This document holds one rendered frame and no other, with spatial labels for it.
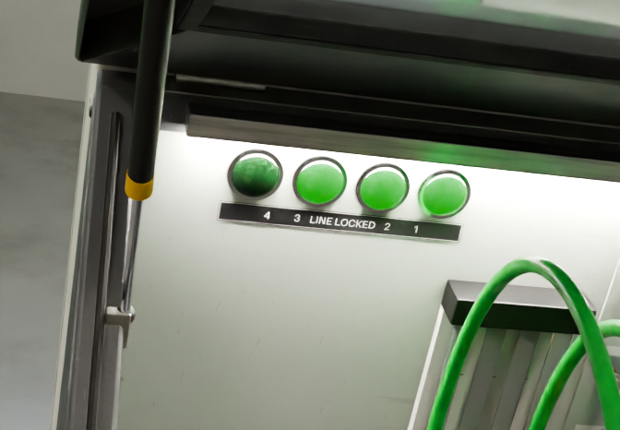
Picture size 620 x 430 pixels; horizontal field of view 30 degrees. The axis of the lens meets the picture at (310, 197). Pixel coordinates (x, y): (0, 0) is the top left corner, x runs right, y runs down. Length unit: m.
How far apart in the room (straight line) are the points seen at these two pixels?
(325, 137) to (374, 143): 0.04
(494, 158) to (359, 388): 0.29
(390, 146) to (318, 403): 0.30
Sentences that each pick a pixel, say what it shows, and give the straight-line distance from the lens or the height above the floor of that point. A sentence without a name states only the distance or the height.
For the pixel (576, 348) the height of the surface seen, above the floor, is 1.32.
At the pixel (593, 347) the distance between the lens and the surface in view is 0.82.
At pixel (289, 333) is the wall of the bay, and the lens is 1.13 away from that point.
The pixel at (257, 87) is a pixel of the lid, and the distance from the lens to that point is 1.04.
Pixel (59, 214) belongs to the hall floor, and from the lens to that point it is 3.96.
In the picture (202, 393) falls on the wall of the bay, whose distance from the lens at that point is 1.16.
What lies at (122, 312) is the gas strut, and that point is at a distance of 0.93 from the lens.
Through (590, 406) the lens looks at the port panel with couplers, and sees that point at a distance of 1.28.
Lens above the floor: 1.80
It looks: 24 degrees down
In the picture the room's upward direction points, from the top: 11 degrees clockwise
